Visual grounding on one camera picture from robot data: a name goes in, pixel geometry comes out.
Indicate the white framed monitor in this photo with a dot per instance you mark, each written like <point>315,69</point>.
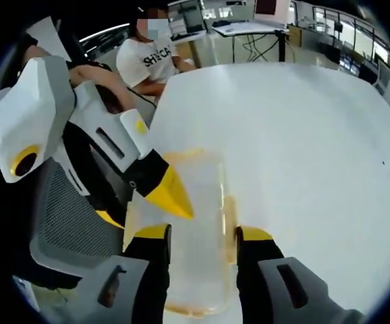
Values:
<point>272,10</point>

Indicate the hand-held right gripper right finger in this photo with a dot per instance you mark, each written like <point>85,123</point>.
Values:
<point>259,270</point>

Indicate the clear plastic container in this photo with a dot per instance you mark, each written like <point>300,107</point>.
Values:
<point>198,243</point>

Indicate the person's left hand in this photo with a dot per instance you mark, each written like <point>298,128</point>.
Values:
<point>93,72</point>

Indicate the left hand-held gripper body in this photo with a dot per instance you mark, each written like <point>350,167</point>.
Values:
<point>29,114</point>

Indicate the white background desk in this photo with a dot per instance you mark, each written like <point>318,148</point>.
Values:
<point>242,31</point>

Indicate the grey mesh office chair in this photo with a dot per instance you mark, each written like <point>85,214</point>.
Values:
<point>70,219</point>

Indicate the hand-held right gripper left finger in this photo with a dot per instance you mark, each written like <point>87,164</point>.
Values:
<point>147,263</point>

